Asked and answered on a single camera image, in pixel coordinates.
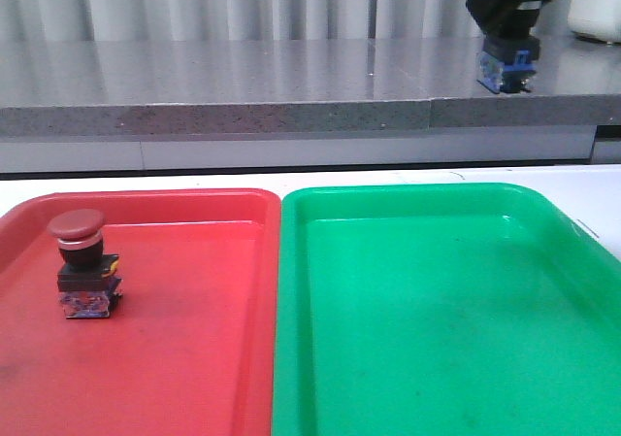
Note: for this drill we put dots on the green mushroom push button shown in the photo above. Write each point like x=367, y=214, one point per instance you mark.
x=508, y=59

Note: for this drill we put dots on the red mushroom push button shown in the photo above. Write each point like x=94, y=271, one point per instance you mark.
x=87, y=283

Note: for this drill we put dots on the white container on counter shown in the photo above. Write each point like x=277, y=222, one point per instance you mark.
x=596, y=20

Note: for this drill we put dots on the green plastic tray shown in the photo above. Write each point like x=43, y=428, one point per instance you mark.
x=443, y=309

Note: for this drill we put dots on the grey stone counter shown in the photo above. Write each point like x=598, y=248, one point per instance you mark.
x=157, y=89

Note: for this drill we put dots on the red plastic tray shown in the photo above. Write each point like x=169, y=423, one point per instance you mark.
x=189, y=348

